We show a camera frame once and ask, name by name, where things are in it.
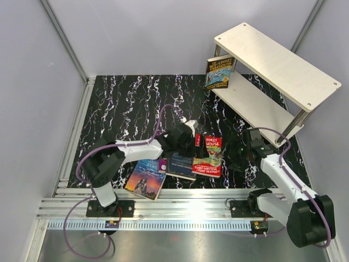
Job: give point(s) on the yellow 169-Storey Treehouse book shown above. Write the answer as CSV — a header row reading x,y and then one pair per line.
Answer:
x,y
218,71

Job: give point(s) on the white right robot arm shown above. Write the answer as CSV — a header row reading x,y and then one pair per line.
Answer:
x,y
307,216

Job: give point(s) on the dark blue book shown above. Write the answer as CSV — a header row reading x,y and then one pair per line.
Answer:
x,y
180,167

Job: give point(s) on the black marble pattern mat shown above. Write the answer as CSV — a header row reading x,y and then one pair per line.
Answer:
x,y
126,107

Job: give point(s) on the aluminium frame rail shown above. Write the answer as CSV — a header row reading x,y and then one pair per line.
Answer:
x,y
181,225

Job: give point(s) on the red 13-Storey Treehouse book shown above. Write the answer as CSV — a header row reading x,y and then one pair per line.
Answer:
x,y
207,156

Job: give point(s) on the purple paperback book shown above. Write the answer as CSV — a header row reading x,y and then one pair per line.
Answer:
x,y
162,165

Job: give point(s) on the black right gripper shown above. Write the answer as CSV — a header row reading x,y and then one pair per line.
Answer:
x,y
238,165

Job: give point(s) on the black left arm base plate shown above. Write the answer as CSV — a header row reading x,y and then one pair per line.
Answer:
x,y
123,208

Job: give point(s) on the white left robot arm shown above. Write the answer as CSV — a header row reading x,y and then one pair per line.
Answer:
x,y
101,163

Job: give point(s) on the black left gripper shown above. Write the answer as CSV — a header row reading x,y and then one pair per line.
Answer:
x,y
191,153

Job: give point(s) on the white two-tier shelf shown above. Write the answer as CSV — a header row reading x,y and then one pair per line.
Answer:
x,y
295,78

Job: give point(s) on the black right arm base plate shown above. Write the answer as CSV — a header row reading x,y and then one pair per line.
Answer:
x,y
244,209

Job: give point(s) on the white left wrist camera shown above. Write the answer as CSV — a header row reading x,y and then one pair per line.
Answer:
x,y
192,124

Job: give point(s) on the Jane Eyre book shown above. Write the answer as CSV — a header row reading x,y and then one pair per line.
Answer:
x,y
146,180

